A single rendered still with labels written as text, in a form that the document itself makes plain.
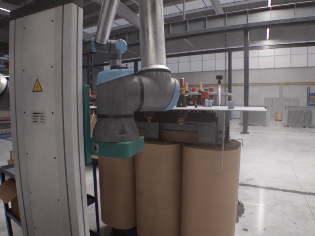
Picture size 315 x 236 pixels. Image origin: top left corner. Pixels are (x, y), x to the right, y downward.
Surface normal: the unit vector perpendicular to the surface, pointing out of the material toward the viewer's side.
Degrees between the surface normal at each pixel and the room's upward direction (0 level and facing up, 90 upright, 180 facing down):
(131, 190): 90
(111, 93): 90
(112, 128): 70
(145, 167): 90
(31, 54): 90
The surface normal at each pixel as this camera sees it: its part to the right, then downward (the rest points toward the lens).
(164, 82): 0.60, -0.05
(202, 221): -0.48, 0.07
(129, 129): 0.70, -0.29
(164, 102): 0.36, 0.61
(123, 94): 0.44, 0.07
